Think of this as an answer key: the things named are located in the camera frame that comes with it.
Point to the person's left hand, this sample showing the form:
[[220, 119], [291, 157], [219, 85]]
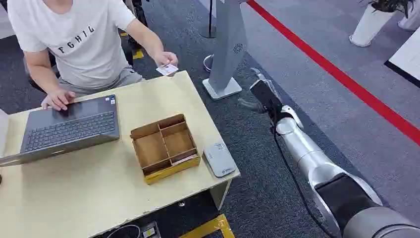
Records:
[[166, 58]]

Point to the person's right hand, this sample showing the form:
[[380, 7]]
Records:
[[57, 98]]

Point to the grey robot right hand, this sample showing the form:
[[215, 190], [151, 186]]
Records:
[[267, 98]]

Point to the white printed card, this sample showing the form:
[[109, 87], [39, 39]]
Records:
[[166, 69]]

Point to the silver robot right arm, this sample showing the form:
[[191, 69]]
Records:
[[315, 161]]

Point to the dark grey laptop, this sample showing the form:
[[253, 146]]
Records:
[[69, 129]]

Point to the chrome round base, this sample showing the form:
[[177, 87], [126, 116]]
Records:
[[206, 64]]

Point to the black pole stand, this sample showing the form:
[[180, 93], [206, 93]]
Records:
[[210, 19]]

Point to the white flat object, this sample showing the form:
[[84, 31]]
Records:
[[3, 131]]

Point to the grey kiosk stand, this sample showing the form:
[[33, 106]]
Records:
[[228, 42]]

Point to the person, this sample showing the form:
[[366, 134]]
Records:
[[82, 39]]

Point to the red floor tape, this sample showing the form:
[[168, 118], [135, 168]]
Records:
[[331, 70]]

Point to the grey card reader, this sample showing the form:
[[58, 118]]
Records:
[[219, 160]]

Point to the wooden compartment box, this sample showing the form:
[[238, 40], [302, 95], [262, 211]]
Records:
[[154, 149]]

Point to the pale wooden desk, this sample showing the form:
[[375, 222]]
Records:
[[98, 184]]

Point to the pale card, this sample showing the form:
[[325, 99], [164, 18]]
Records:
[[183, 160]]

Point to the tall white planter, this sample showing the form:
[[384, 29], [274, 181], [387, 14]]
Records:
[[369, 28]]

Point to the white platform black edge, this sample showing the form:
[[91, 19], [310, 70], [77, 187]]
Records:
[[408, 56]]

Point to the dark green plant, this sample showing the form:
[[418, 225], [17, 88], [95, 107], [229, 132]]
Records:
[[390, 5]]

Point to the grey power strip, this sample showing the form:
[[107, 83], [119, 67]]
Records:
[[150, 230]]

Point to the yellow metal frame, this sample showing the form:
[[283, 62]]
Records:
[[210, 226]]

